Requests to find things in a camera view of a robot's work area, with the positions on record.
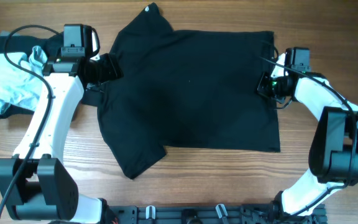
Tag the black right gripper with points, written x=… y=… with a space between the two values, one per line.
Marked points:
x=262 y=88

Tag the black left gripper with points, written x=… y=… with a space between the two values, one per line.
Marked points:
x=112 y=71

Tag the black t-shirt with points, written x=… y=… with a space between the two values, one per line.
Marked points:
x=185 y=88

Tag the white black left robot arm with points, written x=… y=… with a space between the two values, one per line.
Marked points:
x=34 y=183

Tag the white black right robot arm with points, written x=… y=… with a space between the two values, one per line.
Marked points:
x=333 y=156

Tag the crumpled light grey garment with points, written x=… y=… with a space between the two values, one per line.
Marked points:
x=19 y=88

